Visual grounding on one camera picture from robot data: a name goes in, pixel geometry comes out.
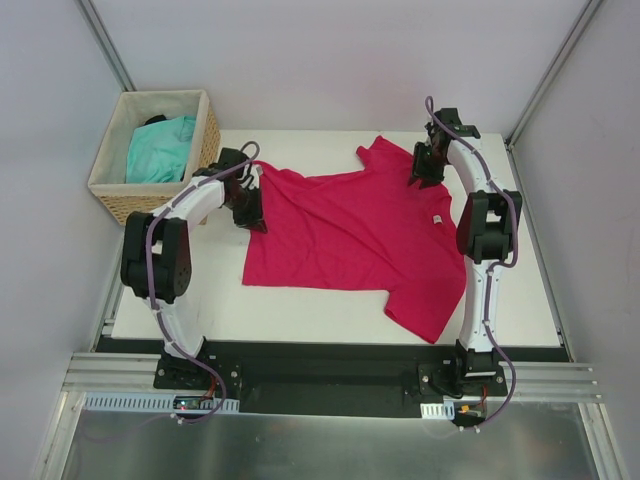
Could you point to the white cable duct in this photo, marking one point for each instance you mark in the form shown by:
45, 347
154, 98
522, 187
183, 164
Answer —
158, 403
438, 411

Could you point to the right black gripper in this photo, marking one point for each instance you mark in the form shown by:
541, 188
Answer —
425, 167

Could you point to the aluminium frame post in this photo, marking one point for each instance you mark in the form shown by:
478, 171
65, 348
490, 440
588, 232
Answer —
106, 45
576, 32

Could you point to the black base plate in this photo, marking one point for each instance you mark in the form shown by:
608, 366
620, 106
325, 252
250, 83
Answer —
361, 380

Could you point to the teal t shirt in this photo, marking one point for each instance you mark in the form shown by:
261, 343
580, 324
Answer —
159, 153

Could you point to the wicker basket with liner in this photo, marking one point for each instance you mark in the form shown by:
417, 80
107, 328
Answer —
107, 178

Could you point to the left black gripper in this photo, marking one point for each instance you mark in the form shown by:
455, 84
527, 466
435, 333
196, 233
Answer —
250, 211

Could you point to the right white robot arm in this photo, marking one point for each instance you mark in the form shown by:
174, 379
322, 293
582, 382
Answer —
487, 237

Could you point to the black garment in basket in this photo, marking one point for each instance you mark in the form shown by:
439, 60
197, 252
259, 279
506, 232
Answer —
155, 119

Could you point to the right white cable duct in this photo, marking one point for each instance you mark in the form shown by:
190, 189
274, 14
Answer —
438, 411

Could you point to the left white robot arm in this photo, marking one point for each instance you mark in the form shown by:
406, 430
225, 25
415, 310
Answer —
156, 259

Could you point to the left white cable duct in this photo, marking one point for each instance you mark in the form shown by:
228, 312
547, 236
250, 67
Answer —
158, 403

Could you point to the front aluminium rail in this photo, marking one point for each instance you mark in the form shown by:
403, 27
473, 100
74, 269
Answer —
535, 381

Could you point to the left aluminium frame post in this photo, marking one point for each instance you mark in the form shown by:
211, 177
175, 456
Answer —
106, 45

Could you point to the right aluminium frame post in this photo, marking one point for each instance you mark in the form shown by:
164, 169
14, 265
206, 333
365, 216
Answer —
576, 32

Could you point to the pink t shirt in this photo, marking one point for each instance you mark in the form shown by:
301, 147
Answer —
362, 231

